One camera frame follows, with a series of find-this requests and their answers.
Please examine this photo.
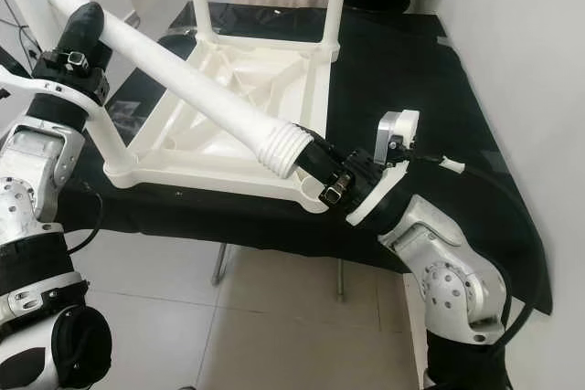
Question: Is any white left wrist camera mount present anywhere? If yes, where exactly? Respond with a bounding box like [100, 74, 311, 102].
[0, 61, 126, 172]

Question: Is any black tablecloth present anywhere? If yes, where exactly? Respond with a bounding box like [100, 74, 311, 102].
[55, 2, 554, 313]

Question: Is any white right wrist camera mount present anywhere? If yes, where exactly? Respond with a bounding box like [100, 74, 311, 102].
[346, 109, 421, 227]

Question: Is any metal table leg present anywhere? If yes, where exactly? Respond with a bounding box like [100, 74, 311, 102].
[335, 258, 347, 304]
[213, 244, 231, 286]

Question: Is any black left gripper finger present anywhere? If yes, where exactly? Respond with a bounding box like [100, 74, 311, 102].
[59, 2, 108, 55]

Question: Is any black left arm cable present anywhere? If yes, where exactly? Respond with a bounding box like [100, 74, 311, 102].
[66, 184, 103, 256]

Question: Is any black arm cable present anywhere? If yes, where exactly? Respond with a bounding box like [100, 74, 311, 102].
[66, 184, 103, 256]
[411, 157, 547, 354]

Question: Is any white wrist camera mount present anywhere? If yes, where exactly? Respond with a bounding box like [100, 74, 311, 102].
[0, 61, 126, 172]
[346, 109, 421, 227]

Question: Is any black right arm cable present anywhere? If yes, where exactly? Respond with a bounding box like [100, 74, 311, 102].
[411, 157, 547, 354]

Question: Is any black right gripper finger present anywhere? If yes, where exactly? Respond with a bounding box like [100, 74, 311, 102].
[292, 148, 335, 192]
[302, 125, 353, 172]

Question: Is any thin wall cable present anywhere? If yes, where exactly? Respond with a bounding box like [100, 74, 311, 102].
[0, 0, 47, 71]

